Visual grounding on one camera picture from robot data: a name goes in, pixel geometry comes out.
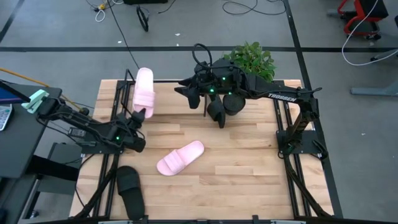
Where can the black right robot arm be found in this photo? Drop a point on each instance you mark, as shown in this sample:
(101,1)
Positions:
(280,95)

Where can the red and black cart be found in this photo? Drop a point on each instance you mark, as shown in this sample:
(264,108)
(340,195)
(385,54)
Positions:
(360,12)

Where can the wooden shelf with black frame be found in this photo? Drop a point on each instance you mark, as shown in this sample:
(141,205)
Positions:
(174,99)

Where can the green leafy plant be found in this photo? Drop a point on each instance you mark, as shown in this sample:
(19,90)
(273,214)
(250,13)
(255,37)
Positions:
(253,60)

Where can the black round knob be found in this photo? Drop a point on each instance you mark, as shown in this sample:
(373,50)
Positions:
(84,111)

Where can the black aluminium table frame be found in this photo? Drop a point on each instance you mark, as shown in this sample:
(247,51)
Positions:
(122,84)

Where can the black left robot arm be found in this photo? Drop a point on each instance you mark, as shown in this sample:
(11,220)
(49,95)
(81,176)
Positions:
(81,123)

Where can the mint green stapler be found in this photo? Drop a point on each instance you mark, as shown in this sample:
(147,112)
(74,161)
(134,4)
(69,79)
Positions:
(32,101)

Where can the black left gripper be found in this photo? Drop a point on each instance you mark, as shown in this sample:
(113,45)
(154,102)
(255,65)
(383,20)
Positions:
(124,135)

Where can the grey keyboard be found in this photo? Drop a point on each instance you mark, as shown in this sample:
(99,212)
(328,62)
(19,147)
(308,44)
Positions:
(4,116)

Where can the laptop with blue screen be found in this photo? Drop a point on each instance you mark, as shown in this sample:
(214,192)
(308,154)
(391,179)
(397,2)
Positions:
(9,96)

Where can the black side desk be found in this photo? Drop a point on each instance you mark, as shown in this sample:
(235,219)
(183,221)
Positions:
(18,140)

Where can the pink foam slide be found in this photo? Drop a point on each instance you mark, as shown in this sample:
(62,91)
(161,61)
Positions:
(177,158)
(143,90)

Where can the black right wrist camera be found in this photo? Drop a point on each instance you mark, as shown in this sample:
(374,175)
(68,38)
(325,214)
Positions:
(224,66)

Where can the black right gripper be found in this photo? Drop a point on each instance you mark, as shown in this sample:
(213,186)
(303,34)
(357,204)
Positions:
(220,84)

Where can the black foam slide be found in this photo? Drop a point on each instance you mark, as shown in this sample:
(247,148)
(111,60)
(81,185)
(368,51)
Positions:
(130,189)
(216,112)

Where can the black plant pot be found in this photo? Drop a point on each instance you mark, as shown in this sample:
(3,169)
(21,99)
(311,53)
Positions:
(234,105)

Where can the grey desk leg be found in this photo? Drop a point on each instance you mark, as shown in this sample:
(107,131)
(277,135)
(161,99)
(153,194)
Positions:
(373,91)

